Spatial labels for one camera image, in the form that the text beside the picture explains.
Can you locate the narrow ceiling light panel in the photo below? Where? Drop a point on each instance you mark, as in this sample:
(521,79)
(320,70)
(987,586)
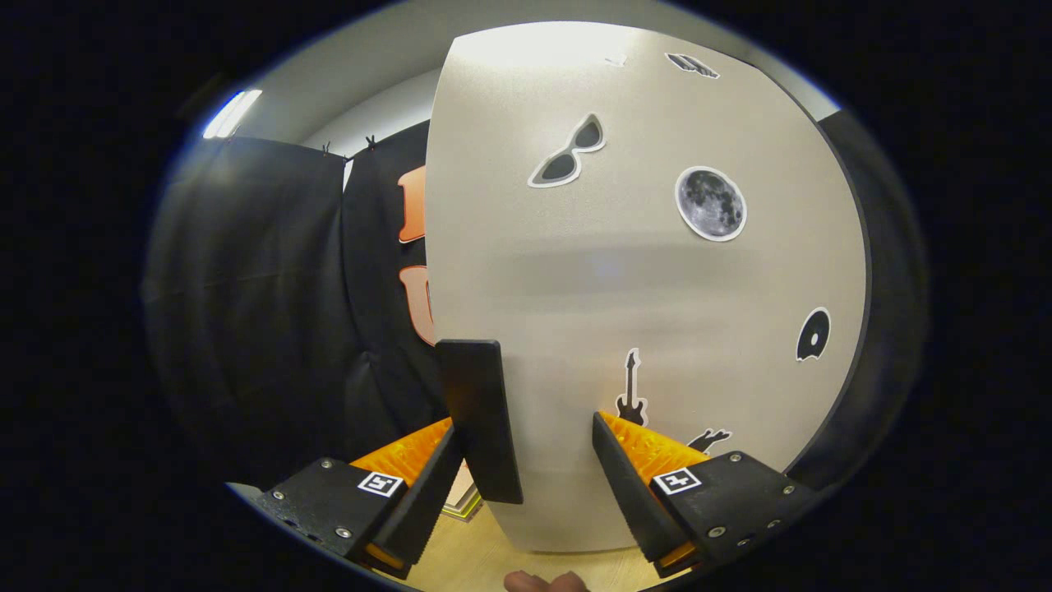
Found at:
(232,113)

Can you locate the black backdrop cloth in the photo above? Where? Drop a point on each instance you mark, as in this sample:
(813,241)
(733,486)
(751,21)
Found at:
(246,329)

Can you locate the beige shoe cabinet door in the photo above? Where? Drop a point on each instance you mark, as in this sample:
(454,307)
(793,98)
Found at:
(616,288)

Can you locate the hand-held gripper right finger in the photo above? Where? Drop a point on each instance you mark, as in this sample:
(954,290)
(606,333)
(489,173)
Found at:
(631,501)

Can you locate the dark grey shoe cabinet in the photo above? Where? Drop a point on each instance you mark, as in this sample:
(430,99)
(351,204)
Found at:
(822,456)

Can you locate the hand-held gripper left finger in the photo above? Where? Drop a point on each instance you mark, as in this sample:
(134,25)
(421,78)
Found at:
(427,506)

